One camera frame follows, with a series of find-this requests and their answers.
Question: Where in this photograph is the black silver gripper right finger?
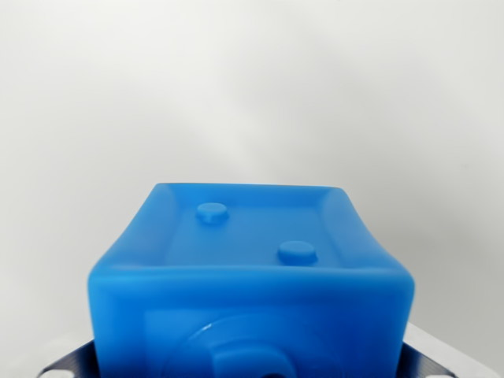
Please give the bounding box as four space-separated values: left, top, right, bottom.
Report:
398 322 486 378

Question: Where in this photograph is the blue cube with number two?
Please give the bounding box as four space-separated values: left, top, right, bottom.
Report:
86 181 417 378

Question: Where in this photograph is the black silver gripper left finger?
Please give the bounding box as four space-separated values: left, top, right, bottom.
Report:
35 340 98 378

